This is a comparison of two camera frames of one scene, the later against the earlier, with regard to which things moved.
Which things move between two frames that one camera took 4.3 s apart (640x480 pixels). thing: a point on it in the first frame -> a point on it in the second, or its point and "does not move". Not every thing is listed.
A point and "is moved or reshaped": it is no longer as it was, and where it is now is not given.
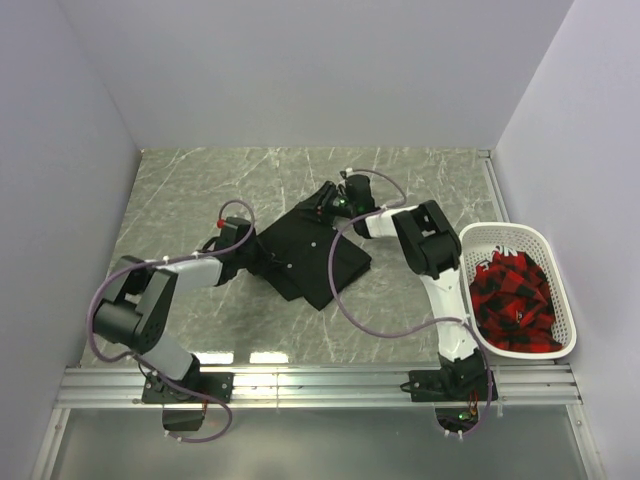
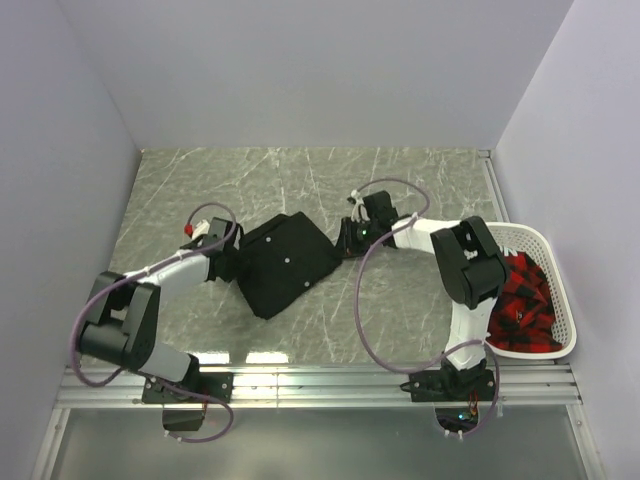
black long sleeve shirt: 293,256 is moved or reshaped
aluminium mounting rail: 326,387 does not move
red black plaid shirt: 513,304 does not move
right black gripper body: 342,205 -> 357,236
